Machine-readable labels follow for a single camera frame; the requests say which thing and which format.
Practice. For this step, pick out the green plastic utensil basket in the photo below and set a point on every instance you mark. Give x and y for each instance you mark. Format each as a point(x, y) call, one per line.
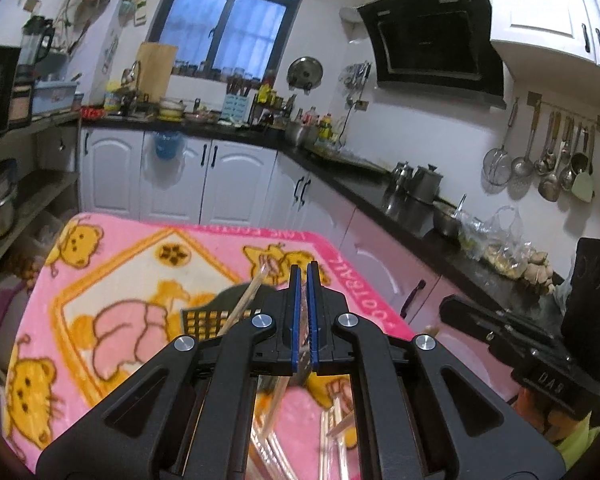
point(205, 317)

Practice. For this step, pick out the dark blender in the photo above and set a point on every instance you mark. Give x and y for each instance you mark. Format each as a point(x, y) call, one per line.
point(35, 45)

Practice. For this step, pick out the wall socket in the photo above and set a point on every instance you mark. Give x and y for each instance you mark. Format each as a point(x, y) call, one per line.
point(362, 105)

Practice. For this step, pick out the yellow bowl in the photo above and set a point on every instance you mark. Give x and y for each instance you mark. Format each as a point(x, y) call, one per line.
point(172, 109)

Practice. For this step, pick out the hanging mesh strainer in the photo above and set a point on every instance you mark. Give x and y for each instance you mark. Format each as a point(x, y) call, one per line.
point(497, 165)

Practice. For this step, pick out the steel cooking pot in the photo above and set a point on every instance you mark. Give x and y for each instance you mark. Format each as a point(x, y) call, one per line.
point(300, 132)

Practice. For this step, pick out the black range hood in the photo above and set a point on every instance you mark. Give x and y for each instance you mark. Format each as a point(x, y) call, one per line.
point(430, 35)

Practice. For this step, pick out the dark bag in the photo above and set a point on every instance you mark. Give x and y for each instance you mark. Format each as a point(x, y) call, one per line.
point(597, 300)

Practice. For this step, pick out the blue plastic container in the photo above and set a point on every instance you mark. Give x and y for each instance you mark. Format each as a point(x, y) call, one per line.
point(55, 97)

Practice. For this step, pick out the hanging blue plastic bag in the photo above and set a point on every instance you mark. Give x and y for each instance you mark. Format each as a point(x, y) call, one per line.
point(167, 146)

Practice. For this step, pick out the grey shelf unit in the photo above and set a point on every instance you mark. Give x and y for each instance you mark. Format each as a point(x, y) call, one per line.
point(40, 190)

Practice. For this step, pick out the blue cutlery holder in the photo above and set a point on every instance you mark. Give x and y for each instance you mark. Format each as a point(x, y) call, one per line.
point(236, 110)

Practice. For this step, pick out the small steel kettle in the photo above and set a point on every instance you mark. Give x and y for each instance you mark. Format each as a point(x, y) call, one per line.
point(402, 180)

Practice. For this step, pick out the clear plastic bags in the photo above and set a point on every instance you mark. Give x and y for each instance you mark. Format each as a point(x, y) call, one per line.
point(500, 250)

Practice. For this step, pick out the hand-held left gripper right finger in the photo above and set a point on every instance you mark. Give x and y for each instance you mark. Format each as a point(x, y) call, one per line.
point(314, 320)

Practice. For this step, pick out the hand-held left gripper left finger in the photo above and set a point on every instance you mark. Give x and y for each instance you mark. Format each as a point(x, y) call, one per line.
point(295, 320)

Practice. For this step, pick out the wall utensil rail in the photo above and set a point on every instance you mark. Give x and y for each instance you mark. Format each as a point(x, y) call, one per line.
point(534, 102)

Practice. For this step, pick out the hanging steel spoon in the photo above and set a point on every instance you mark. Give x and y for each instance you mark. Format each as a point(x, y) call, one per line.
point(567, 177)

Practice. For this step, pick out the large hanging steel ladle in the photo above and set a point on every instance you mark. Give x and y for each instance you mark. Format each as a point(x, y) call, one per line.
point(550, 187)

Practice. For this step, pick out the small hanging steel ladle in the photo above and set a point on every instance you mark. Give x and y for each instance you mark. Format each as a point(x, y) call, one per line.
point(542, 165)

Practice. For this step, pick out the pink printed blanket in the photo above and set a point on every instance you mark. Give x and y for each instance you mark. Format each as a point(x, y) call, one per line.
point(105, 270)

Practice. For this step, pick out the white wall cabinet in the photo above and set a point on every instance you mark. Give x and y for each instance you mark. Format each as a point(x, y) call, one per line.
point(540, 0)

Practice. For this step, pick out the cluster of condiment bottles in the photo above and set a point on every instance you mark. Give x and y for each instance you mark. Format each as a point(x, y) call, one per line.
point(325, 127)

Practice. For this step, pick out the metal tray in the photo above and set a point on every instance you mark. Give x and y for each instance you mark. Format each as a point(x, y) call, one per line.
point(350, 160)

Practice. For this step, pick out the pile of garlic bulbs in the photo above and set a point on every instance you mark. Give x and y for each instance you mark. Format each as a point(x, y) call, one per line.
point(537, 272)

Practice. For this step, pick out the hanging kitchen tools bunch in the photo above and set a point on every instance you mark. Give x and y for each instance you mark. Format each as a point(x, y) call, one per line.
point(357, 77)

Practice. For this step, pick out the hanging metal pan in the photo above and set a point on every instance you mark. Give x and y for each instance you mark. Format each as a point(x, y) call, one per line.
point(97, 0)

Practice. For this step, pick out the hanging steel pot lid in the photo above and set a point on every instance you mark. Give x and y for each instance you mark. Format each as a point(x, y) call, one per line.
point(305, 72)

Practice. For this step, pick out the steel faucet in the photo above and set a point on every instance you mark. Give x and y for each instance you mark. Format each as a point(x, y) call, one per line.
point(135, 72)

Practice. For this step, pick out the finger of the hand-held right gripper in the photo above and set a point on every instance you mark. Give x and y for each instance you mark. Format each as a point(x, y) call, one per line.
point(470, 325)
point(525, 335)

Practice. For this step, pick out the hanging green spatula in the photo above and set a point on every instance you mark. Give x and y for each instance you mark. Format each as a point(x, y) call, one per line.
point(583, 185)

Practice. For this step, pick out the row of spice jars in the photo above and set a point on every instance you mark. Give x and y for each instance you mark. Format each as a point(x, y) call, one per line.
point(205, 67)

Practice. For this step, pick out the person's green shirt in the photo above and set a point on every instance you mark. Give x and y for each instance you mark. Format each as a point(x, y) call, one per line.
point(575, 440)

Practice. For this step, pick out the large steel kettle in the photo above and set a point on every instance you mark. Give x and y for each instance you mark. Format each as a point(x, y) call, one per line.
point(427, 185)

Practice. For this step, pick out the wooden cutting board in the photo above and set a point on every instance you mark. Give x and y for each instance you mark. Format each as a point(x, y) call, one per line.
point(155, 70)

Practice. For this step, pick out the dark framed window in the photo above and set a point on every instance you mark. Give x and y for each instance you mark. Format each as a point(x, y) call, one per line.
point(200, 20)

